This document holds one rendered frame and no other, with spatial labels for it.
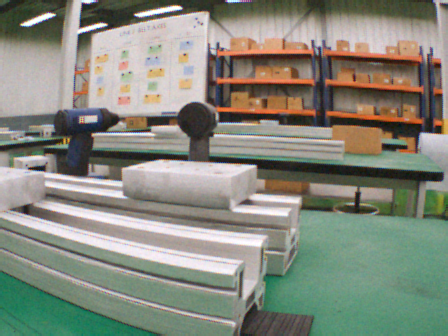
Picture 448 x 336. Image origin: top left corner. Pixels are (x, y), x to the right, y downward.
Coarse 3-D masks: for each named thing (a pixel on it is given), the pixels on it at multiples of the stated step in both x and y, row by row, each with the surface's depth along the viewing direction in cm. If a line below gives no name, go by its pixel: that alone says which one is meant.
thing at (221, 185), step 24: (144, 168) 53; (168, 168) 54; (192, 168) 54; (216, 168) 54; (240, 168) 54; (144, 192) 52; (168, 192) 51; (192, 192) 49; (216, 192) 48; (240, 192) 51
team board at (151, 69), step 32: (128, 32) 366; (160, 32) 350; (192, 32) 335; (96, 64) 390; (128, 64) 370; (160, 64) 353; (192, 64) 339; (96, 96) 394; (128, 96) 373; (160, 96) 357; (192, 96) 342
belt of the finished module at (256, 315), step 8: (248, 312) 36; (256, 312) 36; (264, 312) 36; (272, 312) 36; (280, 312) 35; (248, 320) 34; (256, 320) 34; (264, 320) 34; (272, 320) 34; (280, 320) 34; (288, 320) 34; (296, 320) 34; (304, 320) 33; (312, 320) 33; (248, 328) 32; (256, 328) 32; (264, 328) 32; (272, 328) 32; (280, 328) 32; (288, 328) 32; (296, 328) 32; (304, 328) 32
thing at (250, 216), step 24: (48, 192) 61; (72, 192) 58; (96, 192) 56; (120, 192) 57; (144, 216) 53; (168, 216) 53; (192, 216) 52; (216, 216) 49; (240, 216) 48; (264, 216) 47; (288, 216) 47; (288, 240) 48; (288, 264) 50
